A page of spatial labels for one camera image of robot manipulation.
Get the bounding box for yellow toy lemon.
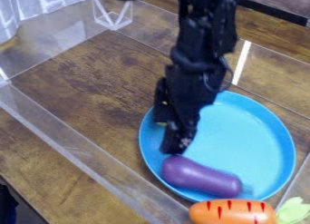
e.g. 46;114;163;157
156;122;167;126

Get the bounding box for green carrot leaves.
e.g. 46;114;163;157
277;197;310;224

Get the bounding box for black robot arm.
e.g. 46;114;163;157
154;0;238;154

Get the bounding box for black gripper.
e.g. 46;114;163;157
154;49;227;154

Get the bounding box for clear acrylic enclosure wall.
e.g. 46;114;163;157
0;0;310;224

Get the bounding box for white patterned curtain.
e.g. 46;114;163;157
0;0;84;44

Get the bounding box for purple toy eggplant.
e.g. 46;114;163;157
162;156;242;197

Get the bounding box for blue round plate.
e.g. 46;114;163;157
138;90;298;204

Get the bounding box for orange toy carrot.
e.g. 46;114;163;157
189;199;278;224

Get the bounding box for black bar in background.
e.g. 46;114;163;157
239;0;307;26

